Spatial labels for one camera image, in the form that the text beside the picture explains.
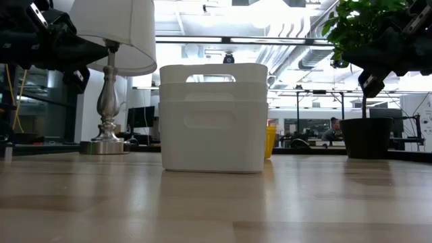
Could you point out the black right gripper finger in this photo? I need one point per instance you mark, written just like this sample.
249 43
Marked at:
371 84
378 54

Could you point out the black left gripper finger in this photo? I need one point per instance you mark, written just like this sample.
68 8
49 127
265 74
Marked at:
77 50
78 81

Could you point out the yellow slotted plastic basket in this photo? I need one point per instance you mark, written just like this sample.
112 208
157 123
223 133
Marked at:
270 141

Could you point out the white shade silver table lamp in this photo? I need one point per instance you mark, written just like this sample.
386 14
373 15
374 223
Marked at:
108 101

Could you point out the dark grey computer monitor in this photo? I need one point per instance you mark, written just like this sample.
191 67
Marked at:
398 125

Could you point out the green tree in black pot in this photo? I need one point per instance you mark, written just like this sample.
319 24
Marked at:
366 138

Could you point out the person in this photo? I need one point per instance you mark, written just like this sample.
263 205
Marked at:
332 131

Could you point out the black equipment stand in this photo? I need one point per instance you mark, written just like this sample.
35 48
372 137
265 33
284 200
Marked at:
418 135

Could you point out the black computer monitor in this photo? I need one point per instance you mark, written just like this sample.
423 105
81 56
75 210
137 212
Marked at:
141 116

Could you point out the small grey cylinder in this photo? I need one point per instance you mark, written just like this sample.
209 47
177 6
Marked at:
8 153

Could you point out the black round ceiling device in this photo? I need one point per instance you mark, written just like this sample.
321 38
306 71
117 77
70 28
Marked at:
229 59

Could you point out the black metal table frame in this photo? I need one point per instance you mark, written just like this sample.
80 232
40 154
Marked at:
297 99

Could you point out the black horizontal frame bar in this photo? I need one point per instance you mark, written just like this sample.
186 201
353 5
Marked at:
189 36

